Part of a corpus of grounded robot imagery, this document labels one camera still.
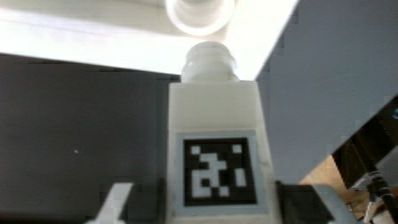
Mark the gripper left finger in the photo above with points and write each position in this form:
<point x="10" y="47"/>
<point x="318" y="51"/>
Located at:
<point x="110" y="211"/>

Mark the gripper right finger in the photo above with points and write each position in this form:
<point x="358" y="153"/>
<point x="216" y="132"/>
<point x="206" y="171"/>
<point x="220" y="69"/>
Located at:
<point x="310" y="205"/>

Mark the white table leg with tag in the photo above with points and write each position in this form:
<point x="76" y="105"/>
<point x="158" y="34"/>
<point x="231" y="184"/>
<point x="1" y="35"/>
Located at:
<point x="220" y="183"/>

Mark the white square table top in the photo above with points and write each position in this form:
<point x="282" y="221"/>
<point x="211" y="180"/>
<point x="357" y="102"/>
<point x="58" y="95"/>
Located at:
<point x="135" y="33"/>

